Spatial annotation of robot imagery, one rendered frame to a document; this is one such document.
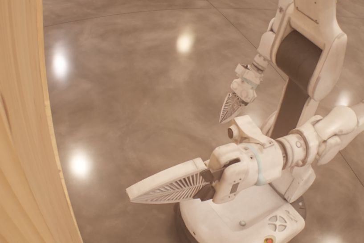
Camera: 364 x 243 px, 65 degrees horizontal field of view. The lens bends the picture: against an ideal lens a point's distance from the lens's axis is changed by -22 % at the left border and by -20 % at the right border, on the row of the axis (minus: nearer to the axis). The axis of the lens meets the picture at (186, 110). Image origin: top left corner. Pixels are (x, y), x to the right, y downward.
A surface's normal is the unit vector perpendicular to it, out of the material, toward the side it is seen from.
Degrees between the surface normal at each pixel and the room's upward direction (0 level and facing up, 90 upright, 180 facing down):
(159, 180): 22
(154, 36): 0
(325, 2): 103
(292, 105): 96
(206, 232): 54
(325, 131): 28
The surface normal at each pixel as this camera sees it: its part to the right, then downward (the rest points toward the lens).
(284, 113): -0.83, 0.36
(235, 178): 0.40, 0.61
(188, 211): -0.70, -0.31
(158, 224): 0.15, -0.73
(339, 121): -0.18, -0.59
